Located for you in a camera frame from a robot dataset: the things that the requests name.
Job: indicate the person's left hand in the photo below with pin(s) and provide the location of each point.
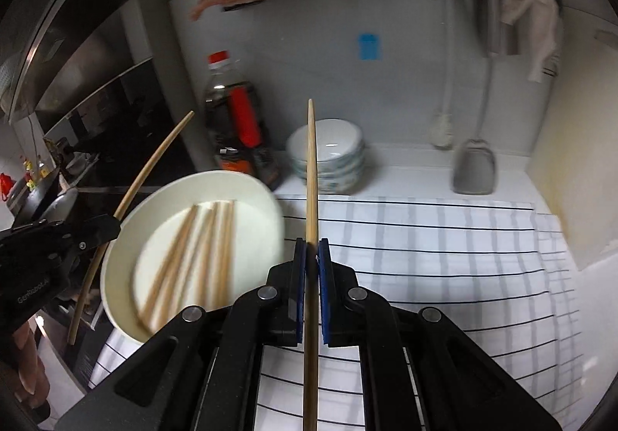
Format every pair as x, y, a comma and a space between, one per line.
31, 363

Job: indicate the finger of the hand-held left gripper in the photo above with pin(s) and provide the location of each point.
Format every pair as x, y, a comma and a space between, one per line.
96, 230
29, 240

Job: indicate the pale pink cloth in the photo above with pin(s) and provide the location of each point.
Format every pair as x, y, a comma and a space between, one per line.
531, 11

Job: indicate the white dish brush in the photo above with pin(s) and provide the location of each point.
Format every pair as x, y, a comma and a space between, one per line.
442, 129

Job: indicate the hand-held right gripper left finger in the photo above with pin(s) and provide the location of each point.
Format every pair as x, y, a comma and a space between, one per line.
301, 300

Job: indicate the dark soy sauce bottle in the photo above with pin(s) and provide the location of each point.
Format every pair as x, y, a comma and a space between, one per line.
241, 122

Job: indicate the black range hood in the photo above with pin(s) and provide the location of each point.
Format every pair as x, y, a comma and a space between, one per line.
72, 49

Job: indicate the metal spatula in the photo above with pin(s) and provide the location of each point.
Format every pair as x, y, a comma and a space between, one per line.
475, 170

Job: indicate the large white round bowl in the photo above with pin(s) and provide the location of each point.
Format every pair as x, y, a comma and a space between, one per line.
251, 204

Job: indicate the white blue-checked cloth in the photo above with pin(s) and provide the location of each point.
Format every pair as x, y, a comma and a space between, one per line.
434, 267

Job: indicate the white cutting board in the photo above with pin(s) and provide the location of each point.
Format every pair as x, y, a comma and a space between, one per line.
579, 146

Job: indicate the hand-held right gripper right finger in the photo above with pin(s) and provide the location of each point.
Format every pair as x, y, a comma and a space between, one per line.
324, 305

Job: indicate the black cooktop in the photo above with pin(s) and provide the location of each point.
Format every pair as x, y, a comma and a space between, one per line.
96, 175

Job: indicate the blue wall hook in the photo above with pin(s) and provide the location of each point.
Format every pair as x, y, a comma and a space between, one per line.
369, 46

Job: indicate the pile of wooden chopsticks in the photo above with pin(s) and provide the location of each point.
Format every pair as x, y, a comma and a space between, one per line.
224, 247

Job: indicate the single wooden chopstick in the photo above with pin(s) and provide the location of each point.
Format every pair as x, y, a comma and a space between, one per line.
312, 170
149, 160

